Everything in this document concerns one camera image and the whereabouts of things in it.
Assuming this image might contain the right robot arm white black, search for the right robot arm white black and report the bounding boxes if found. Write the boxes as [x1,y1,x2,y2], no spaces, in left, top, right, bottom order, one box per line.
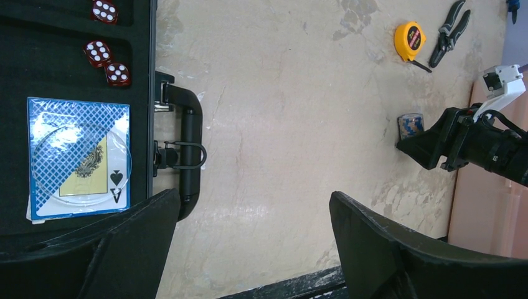
[396,104,527,186]

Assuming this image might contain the black poker set case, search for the black poker set case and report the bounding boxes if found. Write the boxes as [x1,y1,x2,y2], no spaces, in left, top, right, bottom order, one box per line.
[0,0,208,255]

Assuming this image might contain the blue handled pliers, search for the blue handled pliers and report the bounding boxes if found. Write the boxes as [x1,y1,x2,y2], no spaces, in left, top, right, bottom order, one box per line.
[506,0,521,24]

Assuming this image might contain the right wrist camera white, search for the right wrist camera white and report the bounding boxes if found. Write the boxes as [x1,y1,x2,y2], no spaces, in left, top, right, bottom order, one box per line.
[470,64,526,123]

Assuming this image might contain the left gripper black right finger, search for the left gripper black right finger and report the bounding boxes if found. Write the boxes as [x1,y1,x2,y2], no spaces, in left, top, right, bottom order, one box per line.
[329,191,527,298]

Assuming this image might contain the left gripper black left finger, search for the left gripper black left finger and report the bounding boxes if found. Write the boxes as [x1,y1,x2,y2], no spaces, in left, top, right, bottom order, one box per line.
[1,189,180,298]

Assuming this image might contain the pink plastic storage bin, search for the pink plastic storage bin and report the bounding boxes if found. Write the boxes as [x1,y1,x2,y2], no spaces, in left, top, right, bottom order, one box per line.
[447,62,528,261]

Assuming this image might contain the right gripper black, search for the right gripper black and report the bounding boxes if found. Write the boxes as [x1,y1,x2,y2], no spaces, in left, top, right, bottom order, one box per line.
[396,108,474,171]

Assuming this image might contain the blue playing card deck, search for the blue playing card deck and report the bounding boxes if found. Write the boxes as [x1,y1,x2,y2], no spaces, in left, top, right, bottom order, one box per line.
[26,97,132,224]

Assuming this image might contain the brown blue poker chip stack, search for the brown blue poker chip stack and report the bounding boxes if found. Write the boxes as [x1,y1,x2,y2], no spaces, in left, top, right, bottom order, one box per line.
[397,113,425,140]

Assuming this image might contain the black handled pliers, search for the black handled pliers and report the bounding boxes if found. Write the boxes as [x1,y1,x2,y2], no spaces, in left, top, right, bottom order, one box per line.
[428,0,471,69]

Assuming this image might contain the yellow tape measure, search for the yellow tape measure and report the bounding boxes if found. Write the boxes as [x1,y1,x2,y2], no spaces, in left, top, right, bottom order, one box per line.
[394,21,432,73]

